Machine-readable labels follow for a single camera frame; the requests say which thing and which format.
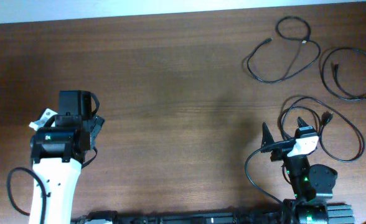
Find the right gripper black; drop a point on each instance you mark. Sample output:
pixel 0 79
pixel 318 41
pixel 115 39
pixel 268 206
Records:
pixel 279 154

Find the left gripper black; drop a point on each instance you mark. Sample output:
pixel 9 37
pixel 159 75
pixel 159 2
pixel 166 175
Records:
pixel 98 122

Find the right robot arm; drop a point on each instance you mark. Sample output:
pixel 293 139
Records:
pixel 311 184

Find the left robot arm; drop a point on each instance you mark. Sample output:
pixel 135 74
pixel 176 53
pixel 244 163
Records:
pixel 58 150

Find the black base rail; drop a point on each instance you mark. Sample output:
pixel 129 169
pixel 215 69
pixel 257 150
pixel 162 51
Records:
pixel 331 214

